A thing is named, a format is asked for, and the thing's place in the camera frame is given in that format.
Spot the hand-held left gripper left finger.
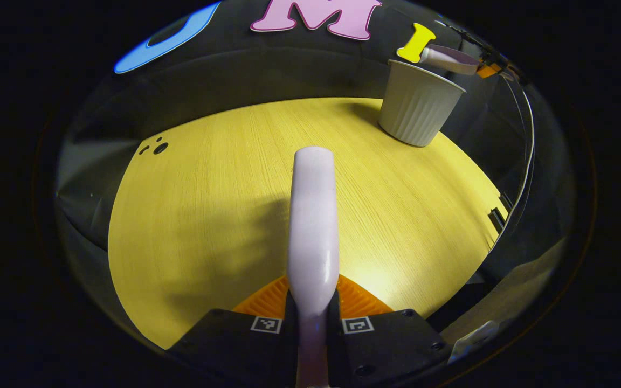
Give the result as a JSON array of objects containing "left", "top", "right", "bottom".
[{"left": 168, "top": 276, "right": 298, "bottom": 388}]

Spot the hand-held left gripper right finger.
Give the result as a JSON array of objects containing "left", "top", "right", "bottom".
[{"left": 328, "top": 275, "right": 454, "bottom": 388}]

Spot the light purple dustpan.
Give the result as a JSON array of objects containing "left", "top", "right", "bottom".
[{"left": 420, "top": 46, "right": 484, "bottom": 76}]

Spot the white ribbed garbage bin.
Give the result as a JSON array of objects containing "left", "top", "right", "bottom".
[{"left": 379, "top": 59, "right": 466, "bottom": 147}]

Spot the small light purple broom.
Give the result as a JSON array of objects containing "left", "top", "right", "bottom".
[{"left": 287, "top": 147, "right": 340, "bottom": 388}]

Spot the light wooden desktop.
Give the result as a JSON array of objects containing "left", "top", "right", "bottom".
[{"left": 107, "top": 97, "right": 508, "bottom": 351}]

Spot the white shoe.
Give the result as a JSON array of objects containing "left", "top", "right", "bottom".
[{"left": 448, "top": 321, "right": 500, "bottom": 363}]

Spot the thin white cable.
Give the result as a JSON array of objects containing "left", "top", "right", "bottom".
[{"left": 489, "top": 81, "right": 535, "bottom": 254}]

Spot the black metal bracket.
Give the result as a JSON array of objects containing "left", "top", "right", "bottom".
[{"left": 487, "top": 193, "right": 514, "bottom": 233}]

